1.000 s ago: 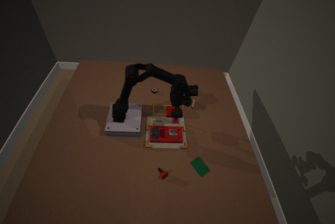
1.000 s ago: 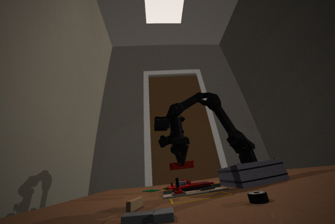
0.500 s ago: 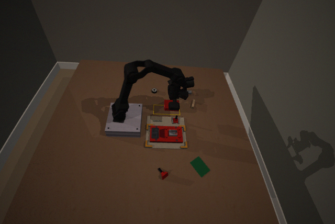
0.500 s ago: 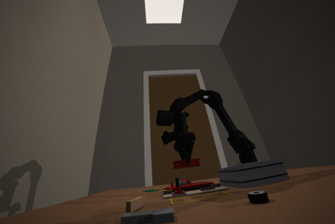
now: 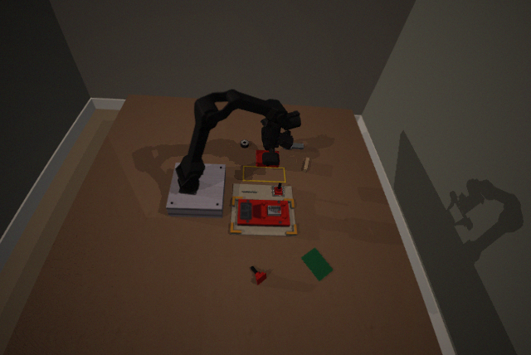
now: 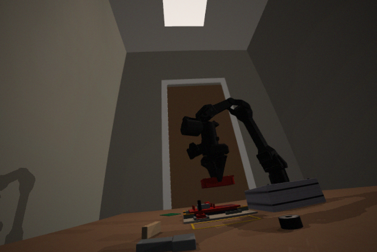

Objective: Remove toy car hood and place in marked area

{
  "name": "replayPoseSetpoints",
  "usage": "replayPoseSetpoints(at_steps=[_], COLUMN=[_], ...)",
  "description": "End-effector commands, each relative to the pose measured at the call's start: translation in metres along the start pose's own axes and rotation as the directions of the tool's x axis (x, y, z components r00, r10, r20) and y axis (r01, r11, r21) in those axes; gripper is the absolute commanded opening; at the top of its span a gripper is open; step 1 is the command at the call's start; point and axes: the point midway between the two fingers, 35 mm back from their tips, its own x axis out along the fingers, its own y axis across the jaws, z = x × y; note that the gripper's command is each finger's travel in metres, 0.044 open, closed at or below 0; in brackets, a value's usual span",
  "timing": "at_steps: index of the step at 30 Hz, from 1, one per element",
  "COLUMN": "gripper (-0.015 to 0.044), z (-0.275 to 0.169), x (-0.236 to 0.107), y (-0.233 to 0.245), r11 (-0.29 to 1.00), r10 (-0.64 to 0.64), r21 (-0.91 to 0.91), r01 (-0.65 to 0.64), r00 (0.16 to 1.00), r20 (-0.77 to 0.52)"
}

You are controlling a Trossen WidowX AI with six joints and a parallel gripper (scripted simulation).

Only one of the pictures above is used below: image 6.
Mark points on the brown rectangular block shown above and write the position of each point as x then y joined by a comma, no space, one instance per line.
150,230

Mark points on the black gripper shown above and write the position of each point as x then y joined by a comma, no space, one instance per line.
215,158

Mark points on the black toy tyre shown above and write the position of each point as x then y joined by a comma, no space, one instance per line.
290,222

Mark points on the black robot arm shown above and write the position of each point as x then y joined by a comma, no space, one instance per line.
270,160

